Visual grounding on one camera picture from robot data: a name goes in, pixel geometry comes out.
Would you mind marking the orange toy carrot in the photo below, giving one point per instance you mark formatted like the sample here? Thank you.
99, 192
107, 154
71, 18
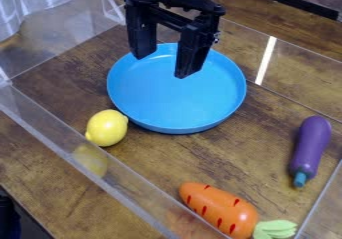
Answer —
231, 214

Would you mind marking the clear acrylic corner bracket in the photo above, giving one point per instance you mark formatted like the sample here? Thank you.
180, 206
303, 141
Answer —
112, 11

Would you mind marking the purple toy eggplant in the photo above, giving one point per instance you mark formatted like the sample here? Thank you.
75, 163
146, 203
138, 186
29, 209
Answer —
314, 136

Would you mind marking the yellow toy lemon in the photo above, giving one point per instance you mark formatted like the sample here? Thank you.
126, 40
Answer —
107, 128

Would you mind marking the blue round plate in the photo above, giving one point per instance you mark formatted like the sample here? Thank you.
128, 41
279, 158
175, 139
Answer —
170, 105

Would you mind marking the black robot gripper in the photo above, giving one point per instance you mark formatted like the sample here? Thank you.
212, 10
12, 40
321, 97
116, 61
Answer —
192, 17

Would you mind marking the clear acrylic enclosure wall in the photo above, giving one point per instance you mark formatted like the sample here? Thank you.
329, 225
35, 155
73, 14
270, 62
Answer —
116, 193

